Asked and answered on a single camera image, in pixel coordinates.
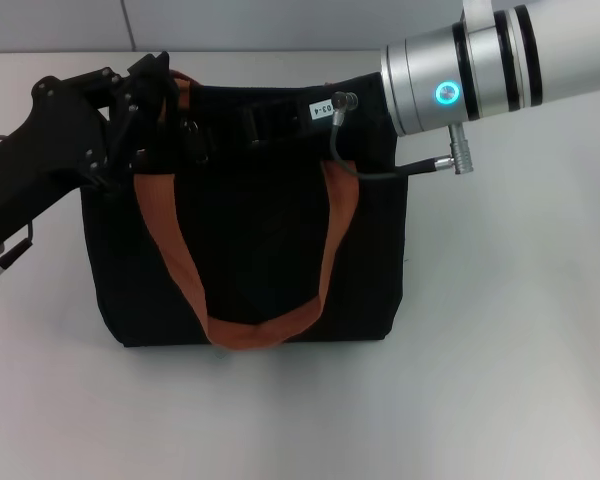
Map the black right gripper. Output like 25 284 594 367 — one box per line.
194 72 399 151

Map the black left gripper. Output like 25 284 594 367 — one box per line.
0 49 176 247

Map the black bag with orange straps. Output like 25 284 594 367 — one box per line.
79 69 409 354

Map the grey right gripper cable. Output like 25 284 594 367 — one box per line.
328 88 475 180

